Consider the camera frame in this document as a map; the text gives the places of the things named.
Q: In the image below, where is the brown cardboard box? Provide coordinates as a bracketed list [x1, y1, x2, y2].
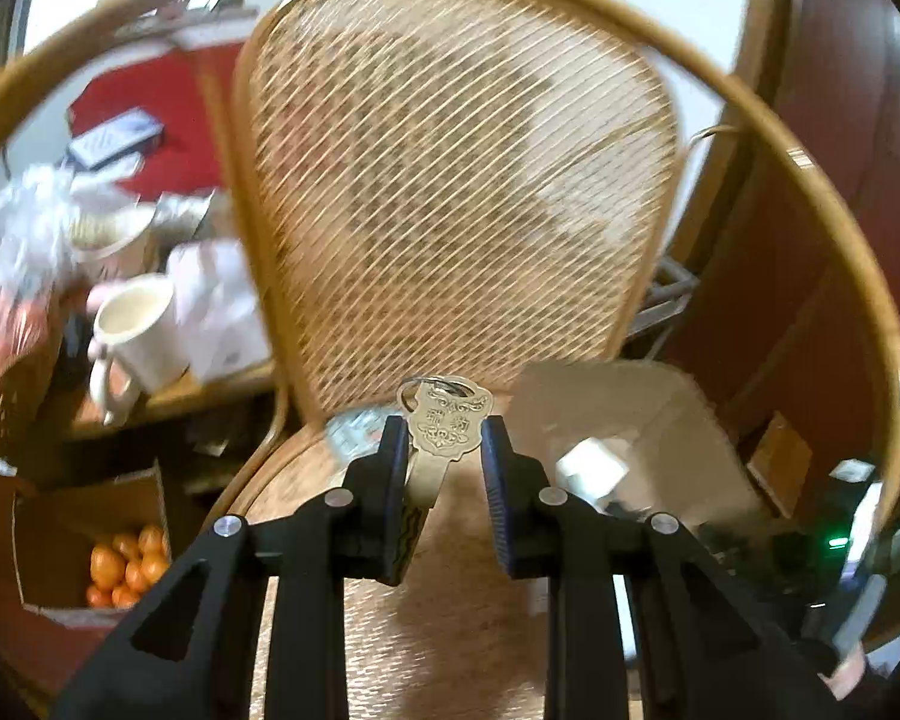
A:
[505, 358, 774, 533]

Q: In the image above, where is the white cube charger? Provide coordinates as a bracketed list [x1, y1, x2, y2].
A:
[556, 437, 629, 500]

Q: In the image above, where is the brass key with tag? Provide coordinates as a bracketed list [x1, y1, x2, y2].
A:
[397, 376, 493, 571]

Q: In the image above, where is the person's hand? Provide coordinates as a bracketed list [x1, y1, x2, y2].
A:
[820, 644, 868, 700]

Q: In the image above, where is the small wooden stool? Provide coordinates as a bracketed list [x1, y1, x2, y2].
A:
[740, 411, 813, 518]

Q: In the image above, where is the cardboard box of oranges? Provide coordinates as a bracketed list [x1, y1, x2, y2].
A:
[11, 466, 169, 631]

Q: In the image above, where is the wooden side table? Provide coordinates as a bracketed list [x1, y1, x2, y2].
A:
[43, 361, 274, 440]

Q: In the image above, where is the cream ceramic mug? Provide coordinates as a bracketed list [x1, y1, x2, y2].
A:
[89, 273, 190, 424]

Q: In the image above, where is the grey metal side shelf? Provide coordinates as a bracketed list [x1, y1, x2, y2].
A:
[621, 255, 699, 359]

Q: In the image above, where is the wicker fruit basket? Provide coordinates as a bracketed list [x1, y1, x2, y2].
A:
[0, 317, 63, 457]

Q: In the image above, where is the cream ceramic bowl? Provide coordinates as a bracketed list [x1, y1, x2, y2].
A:
[68, 203, 157, 284]

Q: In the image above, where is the clear plastic bag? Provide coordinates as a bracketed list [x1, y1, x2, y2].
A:
[0, 164, 137, 374]

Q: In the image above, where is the rattan cane armchair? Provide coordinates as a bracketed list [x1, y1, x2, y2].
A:
[0, 0, 900, 720]

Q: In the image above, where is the white box with dots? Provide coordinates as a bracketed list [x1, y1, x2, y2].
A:
[66, 107, 165, 171]

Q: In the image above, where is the red cushion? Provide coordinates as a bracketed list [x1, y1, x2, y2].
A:
[66, 40, 250, 205]

